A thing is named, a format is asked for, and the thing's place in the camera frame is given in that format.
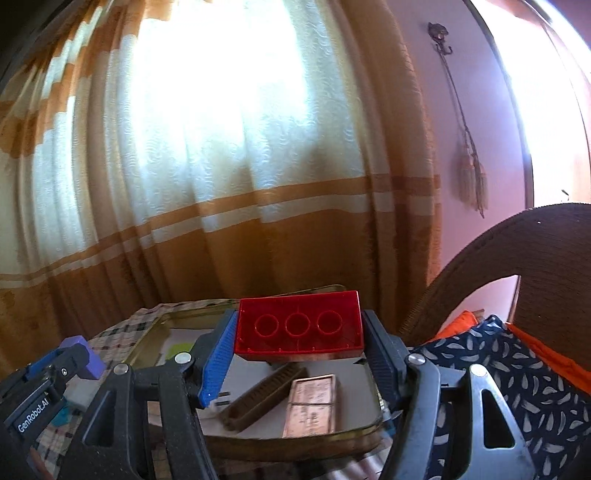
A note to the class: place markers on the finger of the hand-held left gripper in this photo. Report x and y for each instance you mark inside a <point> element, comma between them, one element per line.
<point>69,362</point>

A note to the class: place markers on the gold metal tin box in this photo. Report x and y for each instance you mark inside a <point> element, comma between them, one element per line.
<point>258,443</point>

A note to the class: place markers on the orange and white curtain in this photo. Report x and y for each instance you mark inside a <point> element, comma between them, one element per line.
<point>207,161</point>

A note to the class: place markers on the tan building block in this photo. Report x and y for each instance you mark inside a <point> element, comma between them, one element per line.
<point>311,406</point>

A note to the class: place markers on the curtain tieback tassel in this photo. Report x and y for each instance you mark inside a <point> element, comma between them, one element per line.
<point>471,180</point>

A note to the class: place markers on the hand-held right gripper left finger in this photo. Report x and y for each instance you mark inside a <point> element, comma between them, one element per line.
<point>217,364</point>

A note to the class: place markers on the red toy brick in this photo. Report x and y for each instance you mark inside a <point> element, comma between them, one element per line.
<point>300,341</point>

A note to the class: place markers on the navy feather print cloth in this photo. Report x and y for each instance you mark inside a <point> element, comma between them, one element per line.
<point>531,397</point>

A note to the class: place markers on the brown ridged plastic comb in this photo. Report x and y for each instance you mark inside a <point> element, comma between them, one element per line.
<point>263,397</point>

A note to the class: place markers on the metal wall hook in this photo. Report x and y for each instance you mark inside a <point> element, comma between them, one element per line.
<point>438,34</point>

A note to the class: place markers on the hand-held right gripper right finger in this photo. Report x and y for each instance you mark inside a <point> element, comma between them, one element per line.
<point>376,355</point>

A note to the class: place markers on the white translucent plastic box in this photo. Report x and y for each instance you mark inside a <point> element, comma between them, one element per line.
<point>79,393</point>

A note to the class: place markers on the brown woven chair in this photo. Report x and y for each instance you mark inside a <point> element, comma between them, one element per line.
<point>471,263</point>

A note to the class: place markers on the green paper slip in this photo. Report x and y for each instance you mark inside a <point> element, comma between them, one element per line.
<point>181,350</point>

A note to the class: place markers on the purple toy brick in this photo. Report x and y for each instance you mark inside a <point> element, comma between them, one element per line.
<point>90,355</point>

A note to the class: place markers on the blue toy brick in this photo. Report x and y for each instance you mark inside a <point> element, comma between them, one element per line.
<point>63,417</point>

